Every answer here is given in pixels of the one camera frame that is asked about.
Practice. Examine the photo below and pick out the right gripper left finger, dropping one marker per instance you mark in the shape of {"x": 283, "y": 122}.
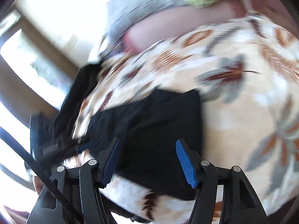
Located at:
{"x": 93, "y": 176}

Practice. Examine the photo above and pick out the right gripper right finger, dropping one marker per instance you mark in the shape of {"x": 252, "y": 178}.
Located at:
{"x": 203, "y": 177}

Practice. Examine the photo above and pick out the black pants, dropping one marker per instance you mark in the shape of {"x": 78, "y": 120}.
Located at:
{"x": 148, "y": 130}

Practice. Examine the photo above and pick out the grey quilted blanket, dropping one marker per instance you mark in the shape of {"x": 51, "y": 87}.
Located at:
{"x": 123, "y": 14}

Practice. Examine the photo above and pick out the black garment at bed edge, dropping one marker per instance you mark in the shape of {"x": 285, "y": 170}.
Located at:
{"x": 85, "y": 82}

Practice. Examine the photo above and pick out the leaf pattern fleece blanket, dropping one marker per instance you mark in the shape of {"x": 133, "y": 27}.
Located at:
{"x": 246, "y": 71}

